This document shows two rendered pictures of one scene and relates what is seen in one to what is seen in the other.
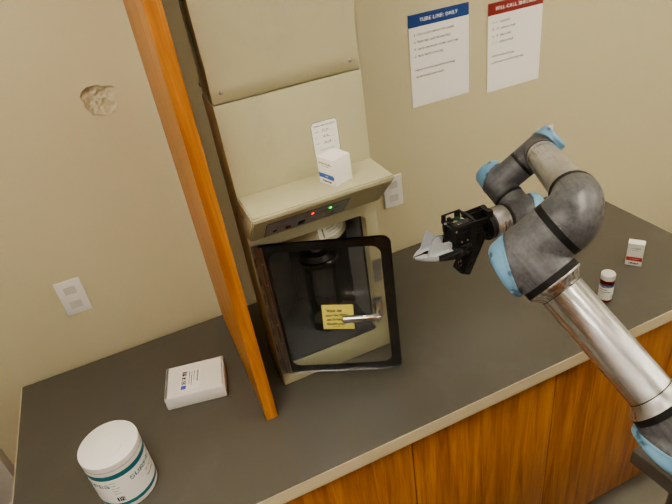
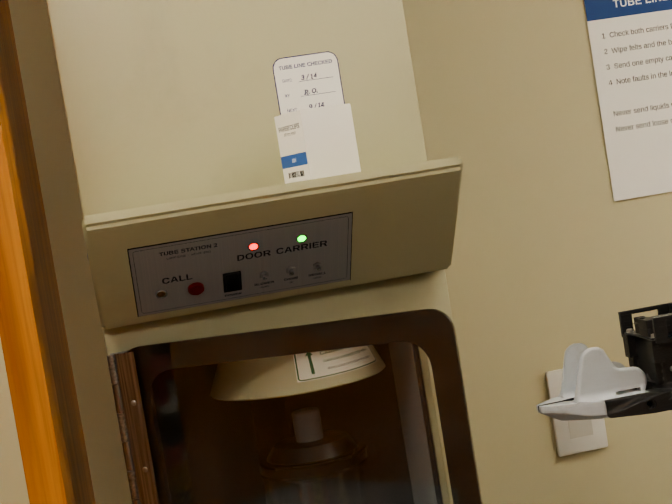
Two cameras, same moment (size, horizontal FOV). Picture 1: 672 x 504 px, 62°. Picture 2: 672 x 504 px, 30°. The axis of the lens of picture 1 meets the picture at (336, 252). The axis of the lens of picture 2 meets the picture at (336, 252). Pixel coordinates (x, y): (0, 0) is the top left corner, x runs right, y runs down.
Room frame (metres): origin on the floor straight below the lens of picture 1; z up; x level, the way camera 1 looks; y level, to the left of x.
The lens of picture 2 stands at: (0.00, -0.19, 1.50)
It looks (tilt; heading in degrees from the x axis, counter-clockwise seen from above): 3 degrees down; 9
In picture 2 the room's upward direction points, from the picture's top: 9 degrees counter-clockwise
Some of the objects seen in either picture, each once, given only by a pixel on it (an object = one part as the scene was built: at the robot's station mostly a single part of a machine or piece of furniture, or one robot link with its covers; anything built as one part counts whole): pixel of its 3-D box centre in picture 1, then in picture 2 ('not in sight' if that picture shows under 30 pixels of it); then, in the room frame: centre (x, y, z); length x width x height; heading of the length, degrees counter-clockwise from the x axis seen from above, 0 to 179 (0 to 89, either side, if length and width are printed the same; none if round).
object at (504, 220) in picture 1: (496, 222); not in sight; (1.15, -0.40, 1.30); 0.08 x 0.05 x 0.08; 20
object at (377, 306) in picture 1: (362, 313); not in sight; (1.01, -0.04, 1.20); 0.10 x 0.05 x 0.03; 82
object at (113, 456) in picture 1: (119, 464); not in sight; (0.84, 0.56, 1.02); 0.13 x 0.13 x 0.15
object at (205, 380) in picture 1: (196, 382); not in sight; (1.12, 0.43, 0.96); 0.16 x 0.12 x 0.04; 97
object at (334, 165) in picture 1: (334, 167); (317, 144); (1.09, -0.03, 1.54); 0.05 x 0.05 x 0.06; 37
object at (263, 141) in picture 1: (300, 225); (274, 371); (1.24, 0.08, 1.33); 0.32 x 0.25 x 0.77; 109
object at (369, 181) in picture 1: (318, 207); (277, 244); (1.07, 0.02, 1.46); 0.32 x 0.11 x 0.10; 109
